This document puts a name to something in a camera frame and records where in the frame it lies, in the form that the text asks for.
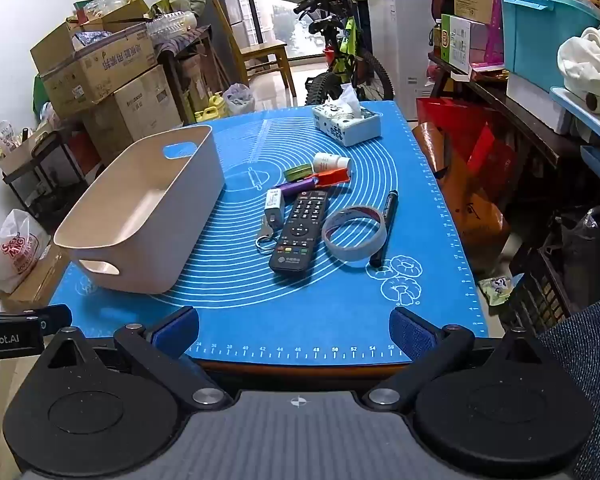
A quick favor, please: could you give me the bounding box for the translucent plastic bag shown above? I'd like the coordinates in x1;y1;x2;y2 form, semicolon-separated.
222;82;256;116

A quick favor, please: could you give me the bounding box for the snack packet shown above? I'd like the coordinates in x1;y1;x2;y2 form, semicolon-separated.
478;276;515;307

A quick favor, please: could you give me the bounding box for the patterned tissue box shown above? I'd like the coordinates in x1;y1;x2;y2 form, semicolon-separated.
312;83;382;147

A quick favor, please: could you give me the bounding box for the printed cardboard box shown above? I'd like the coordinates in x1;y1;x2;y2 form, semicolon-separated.
30;21;158;120

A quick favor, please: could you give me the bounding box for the black remote control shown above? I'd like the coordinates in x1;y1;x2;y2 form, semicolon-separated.
269;189;331;275

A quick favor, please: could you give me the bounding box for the blue silicone mat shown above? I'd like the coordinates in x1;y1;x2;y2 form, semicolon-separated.
47;100;490;367

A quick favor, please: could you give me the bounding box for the white keychain device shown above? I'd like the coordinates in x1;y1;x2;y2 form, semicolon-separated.
255;190;286;256

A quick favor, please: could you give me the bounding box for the person's leg in jeans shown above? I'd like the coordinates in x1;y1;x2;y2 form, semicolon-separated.
535;290;600;480

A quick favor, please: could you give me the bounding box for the small green tape roll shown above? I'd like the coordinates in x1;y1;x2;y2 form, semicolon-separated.
283;164;315;183

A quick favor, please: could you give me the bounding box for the turquoise storage bin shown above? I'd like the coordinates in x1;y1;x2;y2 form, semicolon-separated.
494;0;600;92

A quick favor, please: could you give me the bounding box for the white cloth bundle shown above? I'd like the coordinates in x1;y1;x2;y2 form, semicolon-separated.
557;26;600;118

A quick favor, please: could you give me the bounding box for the pink box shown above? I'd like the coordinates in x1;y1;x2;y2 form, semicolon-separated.
470;0;506;70

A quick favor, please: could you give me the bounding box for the black plastic crate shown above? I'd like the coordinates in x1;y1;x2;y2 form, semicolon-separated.
500;245;596;336

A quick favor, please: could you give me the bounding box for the orange utility knife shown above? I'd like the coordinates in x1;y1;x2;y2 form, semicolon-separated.
312;167;352;187

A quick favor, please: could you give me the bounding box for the black marker pen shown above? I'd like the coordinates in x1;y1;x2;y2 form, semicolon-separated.
369;190;400;268

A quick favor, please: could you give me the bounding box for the green and white carton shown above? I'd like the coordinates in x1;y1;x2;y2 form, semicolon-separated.
440;14;491;75

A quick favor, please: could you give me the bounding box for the beige plastic basket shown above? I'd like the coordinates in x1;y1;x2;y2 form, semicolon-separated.
53;125;226;295

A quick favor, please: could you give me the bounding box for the white storage box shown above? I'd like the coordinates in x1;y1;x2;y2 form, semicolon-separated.
505;72;573;135

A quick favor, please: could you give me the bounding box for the dark wooden side table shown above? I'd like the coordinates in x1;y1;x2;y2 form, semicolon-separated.
155;25;231;123

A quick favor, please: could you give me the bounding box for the black and green bicycle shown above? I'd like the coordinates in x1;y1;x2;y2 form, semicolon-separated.
279;0;396;106

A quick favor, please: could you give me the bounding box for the wooden chair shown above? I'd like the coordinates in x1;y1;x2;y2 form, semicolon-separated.
212;0;298;106

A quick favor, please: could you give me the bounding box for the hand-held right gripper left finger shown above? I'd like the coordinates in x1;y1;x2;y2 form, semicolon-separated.
44;306;233;409

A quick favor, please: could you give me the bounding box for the yellow detergent bottle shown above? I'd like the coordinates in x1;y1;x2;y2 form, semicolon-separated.
195;91;229;122

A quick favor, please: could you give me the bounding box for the open cardboard box with clutter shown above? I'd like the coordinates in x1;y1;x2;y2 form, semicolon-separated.
67;0;151;33

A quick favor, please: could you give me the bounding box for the flat cardboard box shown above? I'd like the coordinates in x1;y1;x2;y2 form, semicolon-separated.
0;242;71;311

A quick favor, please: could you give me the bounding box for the light blue tray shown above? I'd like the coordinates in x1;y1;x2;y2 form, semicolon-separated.
550;86;600;153

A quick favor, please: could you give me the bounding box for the orange paper bag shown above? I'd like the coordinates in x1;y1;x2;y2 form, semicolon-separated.
412;122;511;261

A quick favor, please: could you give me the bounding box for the clear tape roll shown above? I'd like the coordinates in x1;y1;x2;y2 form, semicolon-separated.
321;205;387;262

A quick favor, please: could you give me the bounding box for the large taped cardboard box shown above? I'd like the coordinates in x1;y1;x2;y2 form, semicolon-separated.
82;65;183;166

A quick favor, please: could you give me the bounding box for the black metal rack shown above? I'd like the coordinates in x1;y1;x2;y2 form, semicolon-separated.
0;130;88;221

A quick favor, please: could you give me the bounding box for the red paper bag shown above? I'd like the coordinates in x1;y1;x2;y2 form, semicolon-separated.
416;97;496;161

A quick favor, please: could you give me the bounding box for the white pill bottle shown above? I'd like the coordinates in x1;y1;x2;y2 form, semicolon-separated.
312;152;352;173

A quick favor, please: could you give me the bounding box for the dark wooden shelf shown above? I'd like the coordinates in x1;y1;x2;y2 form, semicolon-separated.
427;52;588;196

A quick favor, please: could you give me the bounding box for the pack of clear bottles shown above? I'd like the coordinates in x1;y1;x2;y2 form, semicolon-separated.
145;10;198;43

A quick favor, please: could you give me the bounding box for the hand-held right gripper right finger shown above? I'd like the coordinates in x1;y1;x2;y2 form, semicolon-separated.
362;306;548;409

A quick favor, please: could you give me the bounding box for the white plastic bag red print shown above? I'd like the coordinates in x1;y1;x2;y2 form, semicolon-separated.
0;208;51;295

